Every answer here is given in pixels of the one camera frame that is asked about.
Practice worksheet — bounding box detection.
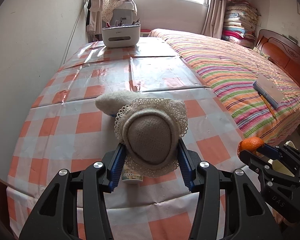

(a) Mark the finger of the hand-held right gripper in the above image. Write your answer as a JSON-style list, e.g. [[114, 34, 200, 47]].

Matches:
[[256, 144, 283, 159], [239, 149, 266, 173]]

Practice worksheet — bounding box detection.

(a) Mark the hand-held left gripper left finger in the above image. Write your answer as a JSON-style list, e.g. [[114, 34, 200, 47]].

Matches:
[[19, 142, 127, 240]]

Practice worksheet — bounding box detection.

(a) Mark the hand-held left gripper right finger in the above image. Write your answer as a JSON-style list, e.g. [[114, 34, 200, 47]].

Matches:
[[177, 139, 283, 240]]

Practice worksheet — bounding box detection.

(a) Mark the orange fruit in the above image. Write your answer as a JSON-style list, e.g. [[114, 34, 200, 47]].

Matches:
[[237, 137, 265, 155]]

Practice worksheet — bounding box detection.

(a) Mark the beige plush toy lace hat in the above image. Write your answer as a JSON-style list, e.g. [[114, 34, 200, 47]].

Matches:
[[95, 91, 188, 178]]

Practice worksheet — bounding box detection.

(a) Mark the small white label tag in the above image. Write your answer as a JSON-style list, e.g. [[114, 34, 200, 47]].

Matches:
[[121, 161, 144, 184]]

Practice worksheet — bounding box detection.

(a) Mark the yellow pencil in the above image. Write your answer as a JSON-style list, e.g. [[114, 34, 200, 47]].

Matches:
[[259, 92, 277, 120]]

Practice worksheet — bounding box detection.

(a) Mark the orange checked tablecloth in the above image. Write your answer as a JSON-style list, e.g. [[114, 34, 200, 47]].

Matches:
[[6, 36, 245, 240]]

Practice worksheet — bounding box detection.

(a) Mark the striped bed sheet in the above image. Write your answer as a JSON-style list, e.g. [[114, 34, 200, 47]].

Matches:
[[149, 28, 300, 145]]

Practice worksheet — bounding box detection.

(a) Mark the floral pillow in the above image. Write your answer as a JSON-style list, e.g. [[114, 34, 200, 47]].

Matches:
[[254, 46, 270, 59]]

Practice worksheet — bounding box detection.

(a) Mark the wooden bed headboard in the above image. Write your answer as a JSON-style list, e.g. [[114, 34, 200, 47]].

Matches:
[[255, 29, 300, 78]]

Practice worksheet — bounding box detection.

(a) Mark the white desk organizer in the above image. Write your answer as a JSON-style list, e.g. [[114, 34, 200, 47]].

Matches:
[[102, 19, 142, 48]]

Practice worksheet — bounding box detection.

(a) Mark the stack of folded quilts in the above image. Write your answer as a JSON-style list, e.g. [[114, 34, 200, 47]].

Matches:
[[221, 0, 259, 48]]

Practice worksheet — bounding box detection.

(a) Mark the beige curtain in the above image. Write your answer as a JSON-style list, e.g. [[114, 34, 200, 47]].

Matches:
[[202, 0, 227, 39]]

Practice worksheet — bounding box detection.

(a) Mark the white appliance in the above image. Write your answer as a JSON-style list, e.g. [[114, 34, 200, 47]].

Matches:
[[112, 1, 138, 25]]

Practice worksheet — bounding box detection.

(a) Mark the pink hanging garment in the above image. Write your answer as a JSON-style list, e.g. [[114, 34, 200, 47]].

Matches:
[[86, 0, 103, 34]]

